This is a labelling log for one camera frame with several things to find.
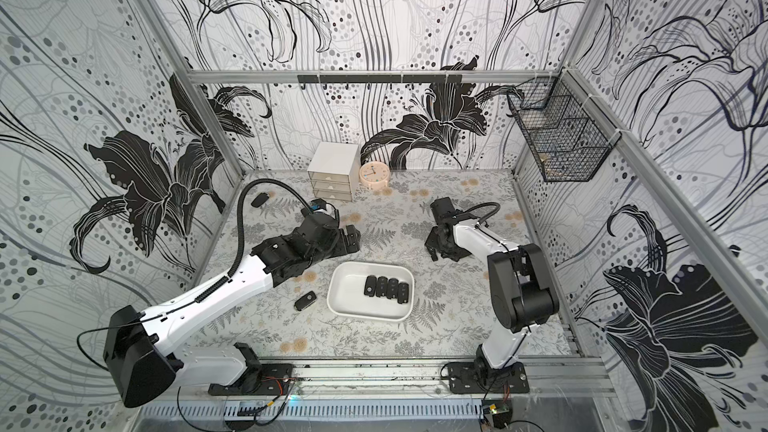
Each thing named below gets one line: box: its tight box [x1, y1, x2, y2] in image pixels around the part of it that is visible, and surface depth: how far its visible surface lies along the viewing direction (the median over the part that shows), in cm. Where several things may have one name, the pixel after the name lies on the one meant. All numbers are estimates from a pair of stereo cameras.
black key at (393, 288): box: [387, 278, 399, 299], surface depth 88 cm
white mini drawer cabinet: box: [307, 141, 361, 202], surface depth 107 cm
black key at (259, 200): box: [251, 192, 269, 208], surface depth 113 cm
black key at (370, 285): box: [364, 275, 377, 297], surface depth 88 cm
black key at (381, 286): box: [376, 276, 388, 297], surface depth 88 cm
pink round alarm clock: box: [359, 161, 391, 190], surface depth 117 cm
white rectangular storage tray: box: [326, 262, 415, 322], surface depth 88 cm
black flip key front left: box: [294, 290, 317, 311], surface depth 87 cm
